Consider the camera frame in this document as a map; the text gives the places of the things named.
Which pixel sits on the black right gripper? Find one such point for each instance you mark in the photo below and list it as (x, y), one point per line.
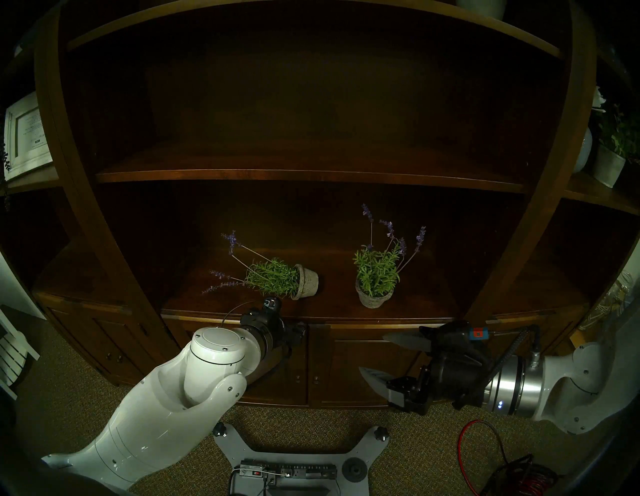
(455, 370)

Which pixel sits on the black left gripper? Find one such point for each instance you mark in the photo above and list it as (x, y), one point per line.
(272, 329)

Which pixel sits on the fake lavender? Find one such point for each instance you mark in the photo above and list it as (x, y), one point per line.
(375, 275)
(272, 277)

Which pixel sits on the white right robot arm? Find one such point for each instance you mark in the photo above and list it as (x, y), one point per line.
(515, 387)

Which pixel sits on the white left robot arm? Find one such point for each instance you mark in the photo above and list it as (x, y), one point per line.
(165, 415)

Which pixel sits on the green plant in white pot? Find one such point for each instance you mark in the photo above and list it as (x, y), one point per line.
(607, 167)

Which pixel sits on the dark trailing plant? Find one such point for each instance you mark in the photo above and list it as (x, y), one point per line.
(5, 165)

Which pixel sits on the black star knob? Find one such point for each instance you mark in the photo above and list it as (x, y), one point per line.
(382, 433)
(218, 429)

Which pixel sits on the black round rubber cap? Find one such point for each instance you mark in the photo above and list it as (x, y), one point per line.
(352, 470)

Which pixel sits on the grey power strip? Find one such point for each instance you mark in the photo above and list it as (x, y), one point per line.
(295, 471)

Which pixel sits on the dark wooden shelf cabinet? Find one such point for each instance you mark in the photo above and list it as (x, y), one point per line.
(325, 100)

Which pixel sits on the pale vase with white flowers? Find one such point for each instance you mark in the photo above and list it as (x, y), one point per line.
(582, 150)

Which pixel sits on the white framed certificate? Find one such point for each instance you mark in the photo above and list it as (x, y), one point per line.
(27, 135)

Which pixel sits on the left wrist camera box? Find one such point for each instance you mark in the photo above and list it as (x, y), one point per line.
(271, 303)

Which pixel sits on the grey metal robot base plate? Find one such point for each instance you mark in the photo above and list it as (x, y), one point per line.
(367, 447)

